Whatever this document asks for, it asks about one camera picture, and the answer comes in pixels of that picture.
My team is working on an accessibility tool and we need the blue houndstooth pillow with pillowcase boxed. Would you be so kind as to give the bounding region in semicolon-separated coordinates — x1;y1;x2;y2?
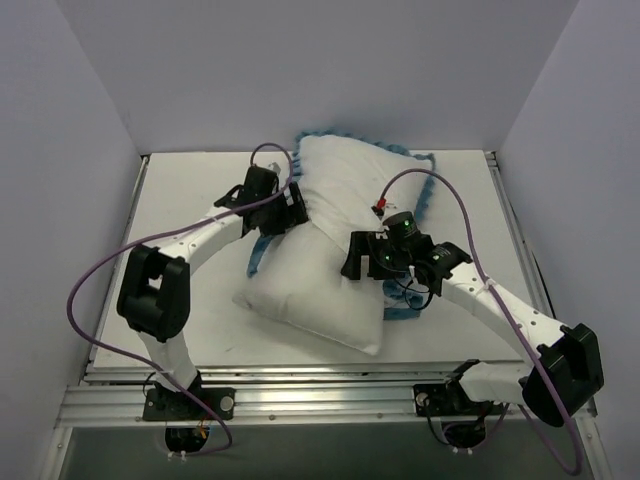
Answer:
245;130;439;322

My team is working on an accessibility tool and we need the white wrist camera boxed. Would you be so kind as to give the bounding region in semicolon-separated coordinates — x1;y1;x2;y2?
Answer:
269;162;281;175
371;199;399;232

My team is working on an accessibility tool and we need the white pillow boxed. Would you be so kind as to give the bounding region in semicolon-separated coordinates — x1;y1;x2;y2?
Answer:
232;224;386;357

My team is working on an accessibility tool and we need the aluminium rail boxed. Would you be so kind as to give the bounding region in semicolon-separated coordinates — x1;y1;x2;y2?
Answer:
82;154;151;377
484;151;556;318

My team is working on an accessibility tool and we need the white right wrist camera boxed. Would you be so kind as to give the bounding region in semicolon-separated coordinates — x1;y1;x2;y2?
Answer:
371;199;399;232

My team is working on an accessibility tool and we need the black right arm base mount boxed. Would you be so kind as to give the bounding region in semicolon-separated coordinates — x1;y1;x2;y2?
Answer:
412;382;502;417

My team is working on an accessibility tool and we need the aluminium front rail frame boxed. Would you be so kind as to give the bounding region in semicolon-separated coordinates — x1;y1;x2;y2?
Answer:
54;362;599;427

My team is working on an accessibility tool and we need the aluminium left side rail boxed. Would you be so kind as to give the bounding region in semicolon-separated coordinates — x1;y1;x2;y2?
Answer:
82;154;151;377

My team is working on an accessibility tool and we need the aluminium right side rail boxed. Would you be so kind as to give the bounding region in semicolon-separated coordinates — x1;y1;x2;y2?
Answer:
484;151;556;318

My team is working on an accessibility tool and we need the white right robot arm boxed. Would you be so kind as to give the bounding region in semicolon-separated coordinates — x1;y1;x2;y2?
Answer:
341;212;604;427

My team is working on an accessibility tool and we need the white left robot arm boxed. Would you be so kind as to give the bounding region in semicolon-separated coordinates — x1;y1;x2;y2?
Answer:
116;166;308;419

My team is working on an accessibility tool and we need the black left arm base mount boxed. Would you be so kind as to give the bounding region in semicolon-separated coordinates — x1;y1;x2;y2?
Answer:
142;387;236;422

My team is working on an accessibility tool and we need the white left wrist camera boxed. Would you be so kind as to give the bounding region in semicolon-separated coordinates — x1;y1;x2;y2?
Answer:
269;162;281;175

